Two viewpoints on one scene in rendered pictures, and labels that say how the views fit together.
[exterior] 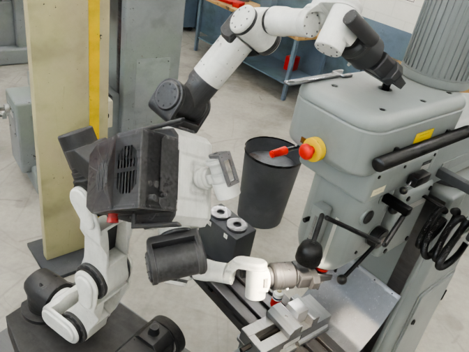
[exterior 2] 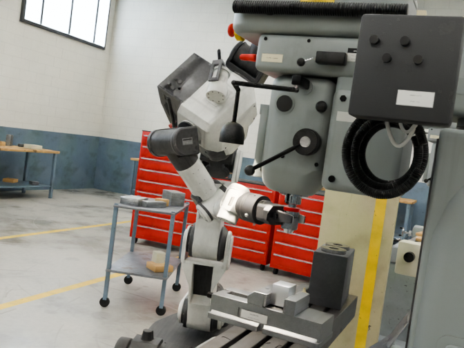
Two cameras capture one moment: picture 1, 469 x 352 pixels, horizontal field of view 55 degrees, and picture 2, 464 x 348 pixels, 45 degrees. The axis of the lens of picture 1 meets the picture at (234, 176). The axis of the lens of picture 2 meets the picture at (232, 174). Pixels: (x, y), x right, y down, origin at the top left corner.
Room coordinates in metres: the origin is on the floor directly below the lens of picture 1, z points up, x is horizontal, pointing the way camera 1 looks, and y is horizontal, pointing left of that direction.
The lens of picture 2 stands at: (0.40, -1.73, 1.42)
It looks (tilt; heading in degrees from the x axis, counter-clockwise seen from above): 3 degrees down; 68
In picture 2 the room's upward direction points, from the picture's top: 8 degrees clockwise
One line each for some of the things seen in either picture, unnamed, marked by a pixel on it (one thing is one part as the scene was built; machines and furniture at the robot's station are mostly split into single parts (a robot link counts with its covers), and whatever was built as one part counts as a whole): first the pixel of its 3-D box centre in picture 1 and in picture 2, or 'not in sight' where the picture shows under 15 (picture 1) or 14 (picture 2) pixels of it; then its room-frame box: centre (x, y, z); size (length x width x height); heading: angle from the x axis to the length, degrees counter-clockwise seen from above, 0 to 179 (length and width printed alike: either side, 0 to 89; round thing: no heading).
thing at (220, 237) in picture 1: (225, 236); (331, 273); (1.53, -0.01, 1.00); 0.22 x 0.12 x 0.20; 50
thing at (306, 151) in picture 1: (307, 151); (233, 30); (0.97, -0.16, 1.76); 0.04 x 0.03 x 0.04; 45
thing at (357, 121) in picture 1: (378, 115); (324, 16); (1.16, -0.35, 1.81); 0.47 x 0.26 x 0.16; 135
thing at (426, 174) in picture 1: (412, 181); (322, 60); (1.10, -0.48, 1.66); 0.12 x 0.04 x 0.04; 135
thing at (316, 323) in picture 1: (287, 323); (271, 308); (1.16, -0.29, 0.96); 0.35 x 0.15 x 0.11; 132
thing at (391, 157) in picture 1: (426, 145); (315, 9); (1.07, -0.47, 1.79); 0.45 x 0.04 x 0.04; 135
